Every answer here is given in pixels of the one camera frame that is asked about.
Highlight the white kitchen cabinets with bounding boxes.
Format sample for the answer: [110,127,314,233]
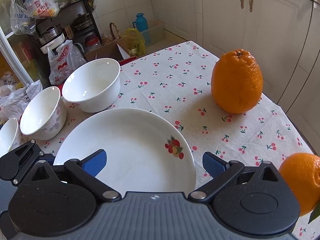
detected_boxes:
[151,0,319,146]

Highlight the small white bowl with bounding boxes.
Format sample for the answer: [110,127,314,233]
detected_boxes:
[0,118,23,157]

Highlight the orange with green leaves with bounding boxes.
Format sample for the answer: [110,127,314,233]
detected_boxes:
[279,153,320,223]

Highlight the white plate with fruit print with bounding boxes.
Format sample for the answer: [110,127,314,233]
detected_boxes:
[54,108,196,195]

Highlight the large white bowl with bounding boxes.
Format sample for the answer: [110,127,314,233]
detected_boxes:
[62,58,120,113]

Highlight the orange without leaves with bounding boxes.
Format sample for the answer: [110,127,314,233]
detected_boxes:
[211,49,263,114]

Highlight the yellow plastic bag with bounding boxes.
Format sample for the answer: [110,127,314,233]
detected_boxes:
[123,28,146,57]

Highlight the blue thermos jug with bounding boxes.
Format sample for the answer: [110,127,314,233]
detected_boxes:
[132,13,149,32]

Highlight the white red plastic bag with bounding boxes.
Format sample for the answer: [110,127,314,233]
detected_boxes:
[47,40,87,86]

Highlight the black storage shelf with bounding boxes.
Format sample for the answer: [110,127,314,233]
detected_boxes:
[9,0,102,88]

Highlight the white bowl pink flowers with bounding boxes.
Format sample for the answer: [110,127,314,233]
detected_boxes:
[20,86,67,140]

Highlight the cardboard box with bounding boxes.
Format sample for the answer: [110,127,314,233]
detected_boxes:
[85,38,137,66]

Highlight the cherry print tablecloth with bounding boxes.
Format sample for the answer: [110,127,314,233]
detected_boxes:
[40,41,319,239]

